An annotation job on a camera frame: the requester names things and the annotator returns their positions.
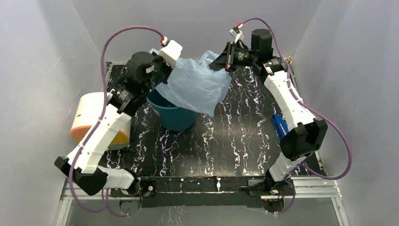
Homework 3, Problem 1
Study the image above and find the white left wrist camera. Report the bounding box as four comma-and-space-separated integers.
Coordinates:
157, 36, 183, 69

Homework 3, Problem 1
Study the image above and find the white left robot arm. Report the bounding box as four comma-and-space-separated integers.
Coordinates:
55, 51, 179, 196

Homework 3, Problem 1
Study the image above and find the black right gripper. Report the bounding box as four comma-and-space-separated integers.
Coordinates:
207, 42, 257, 73

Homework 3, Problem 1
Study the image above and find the blue stapler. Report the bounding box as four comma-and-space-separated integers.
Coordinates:
272, 114, 289, 140

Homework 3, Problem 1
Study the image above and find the black front mounting rail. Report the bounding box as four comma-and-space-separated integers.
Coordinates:
111, 176, 293, 209

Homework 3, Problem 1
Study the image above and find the light blue plastic bag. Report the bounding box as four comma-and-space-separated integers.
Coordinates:
156, 50, 231, 117

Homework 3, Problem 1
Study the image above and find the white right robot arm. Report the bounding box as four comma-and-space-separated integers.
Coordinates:
209, 26, 327, 196

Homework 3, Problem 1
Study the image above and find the teal plastic trash bin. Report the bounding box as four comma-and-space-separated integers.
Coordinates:
147, 89, 198, 132

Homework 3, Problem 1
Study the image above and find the cream orange round container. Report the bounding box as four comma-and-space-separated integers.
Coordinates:
70, 92, 131, 150

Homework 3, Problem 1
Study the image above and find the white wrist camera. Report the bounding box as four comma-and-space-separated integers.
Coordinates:
230, 22, 244, 43
157, 36, 183, 69

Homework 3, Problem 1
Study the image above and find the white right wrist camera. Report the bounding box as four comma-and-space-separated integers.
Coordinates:
230, 22, 244, 43

